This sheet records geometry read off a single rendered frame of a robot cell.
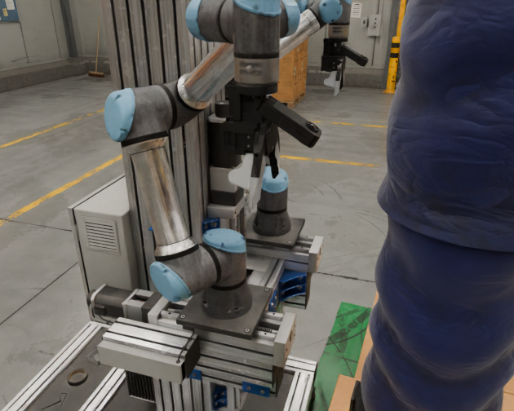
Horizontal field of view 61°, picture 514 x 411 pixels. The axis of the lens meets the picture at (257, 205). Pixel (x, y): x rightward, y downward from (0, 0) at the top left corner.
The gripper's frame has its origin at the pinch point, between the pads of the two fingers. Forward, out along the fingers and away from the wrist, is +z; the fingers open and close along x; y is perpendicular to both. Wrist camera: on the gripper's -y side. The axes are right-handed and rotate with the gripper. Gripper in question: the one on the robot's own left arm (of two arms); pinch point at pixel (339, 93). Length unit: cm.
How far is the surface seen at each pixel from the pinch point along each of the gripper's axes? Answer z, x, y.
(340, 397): 57, 91, -17
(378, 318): 11, 117, -22
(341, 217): 152, -201, 13
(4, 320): 152, 9, 198
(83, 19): 18, -894, 790
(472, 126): -21, 124, -28
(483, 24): -31, 124, -27
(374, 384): 22, 119, -23
